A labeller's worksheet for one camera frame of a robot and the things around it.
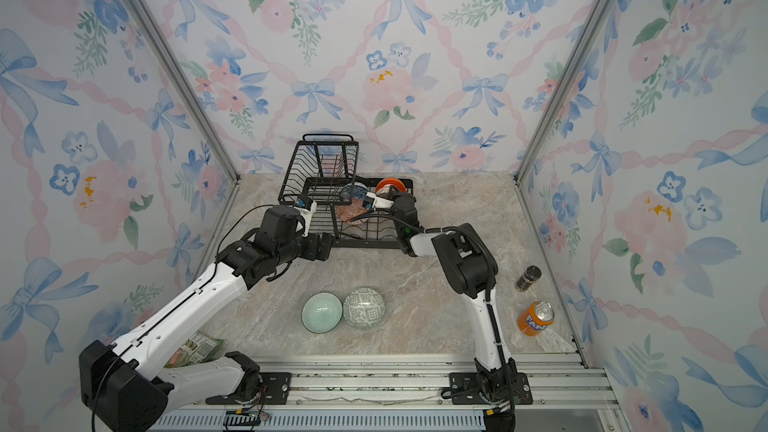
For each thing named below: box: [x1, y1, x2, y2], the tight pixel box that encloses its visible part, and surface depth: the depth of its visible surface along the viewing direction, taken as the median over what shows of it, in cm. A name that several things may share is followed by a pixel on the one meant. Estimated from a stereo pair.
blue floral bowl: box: [340, 182, 369, 200], surface depth 111 cm
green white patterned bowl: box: [343, 287, 385, 330], surface depth 87 cm
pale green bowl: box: [301, 292, 344, 334], surface depth 85 cm
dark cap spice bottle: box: [516, 265, 542, 292], surface depth 85 cm
